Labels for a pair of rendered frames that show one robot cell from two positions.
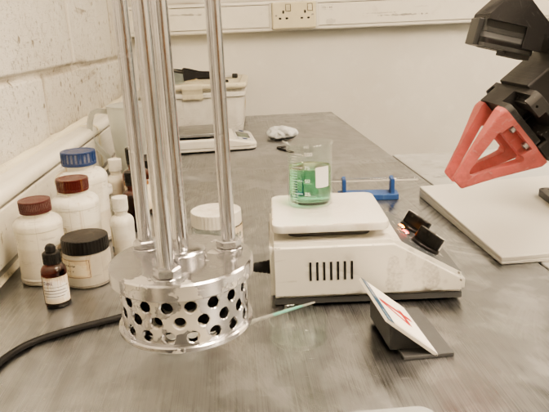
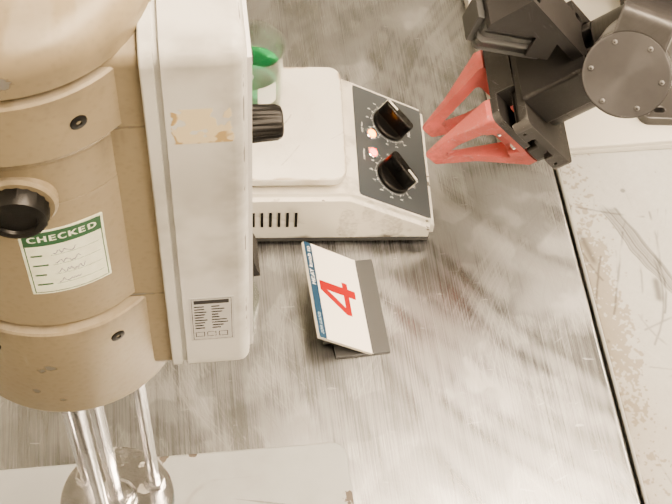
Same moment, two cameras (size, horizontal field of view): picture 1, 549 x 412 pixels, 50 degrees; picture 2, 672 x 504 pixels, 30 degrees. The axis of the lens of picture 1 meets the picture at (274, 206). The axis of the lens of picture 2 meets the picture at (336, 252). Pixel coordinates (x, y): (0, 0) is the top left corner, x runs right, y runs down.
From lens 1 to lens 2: 0.62 m
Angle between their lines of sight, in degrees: 41
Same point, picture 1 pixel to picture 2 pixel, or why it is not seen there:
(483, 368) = (414, 376)
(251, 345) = not seen: hidden behind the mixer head
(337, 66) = not seen: outside the picture
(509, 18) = (512, 30)
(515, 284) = (501, 211)
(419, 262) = (379, 215)
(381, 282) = (332, 229)
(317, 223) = (255, 176)
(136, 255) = (79, 491)
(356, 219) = (306, 167)
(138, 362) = not seen: hidden behind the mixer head
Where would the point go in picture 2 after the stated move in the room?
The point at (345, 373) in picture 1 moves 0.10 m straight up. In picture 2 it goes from (271, 377) to (272, 313)
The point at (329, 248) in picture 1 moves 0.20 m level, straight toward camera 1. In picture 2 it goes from (269, 202) to (248, 428)
